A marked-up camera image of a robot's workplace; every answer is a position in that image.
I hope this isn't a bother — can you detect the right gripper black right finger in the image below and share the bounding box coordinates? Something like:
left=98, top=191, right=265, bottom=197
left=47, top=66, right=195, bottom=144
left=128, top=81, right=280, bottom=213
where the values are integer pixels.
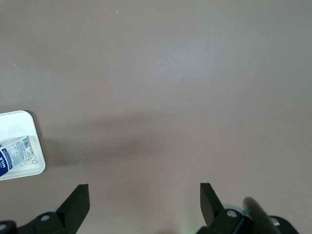
left=198, top=182, right=245, bottom=234

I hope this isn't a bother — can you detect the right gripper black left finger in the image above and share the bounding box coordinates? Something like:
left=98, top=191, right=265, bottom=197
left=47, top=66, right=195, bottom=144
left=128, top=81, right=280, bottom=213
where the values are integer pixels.
left=24, top=184, right=90, bottom=234

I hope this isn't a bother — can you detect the blue white milk carton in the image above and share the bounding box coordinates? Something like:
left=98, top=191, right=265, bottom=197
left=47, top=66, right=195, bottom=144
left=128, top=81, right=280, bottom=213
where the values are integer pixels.
left=0, top=136, right=35, bottom=179

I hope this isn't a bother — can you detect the cream plastic tray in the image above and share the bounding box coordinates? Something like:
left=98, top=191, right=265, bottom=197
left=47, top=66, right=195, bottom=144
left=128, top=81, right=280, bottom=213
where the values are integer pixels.
left=0, top=110, right=46, bottom=181

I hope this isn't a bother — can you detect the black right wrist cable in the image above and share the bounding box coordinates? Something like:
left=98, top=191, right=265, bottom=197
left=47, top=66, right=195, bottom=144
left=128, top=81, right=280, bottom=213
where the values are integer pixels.
left=242, top=196, right=277, bottom=234

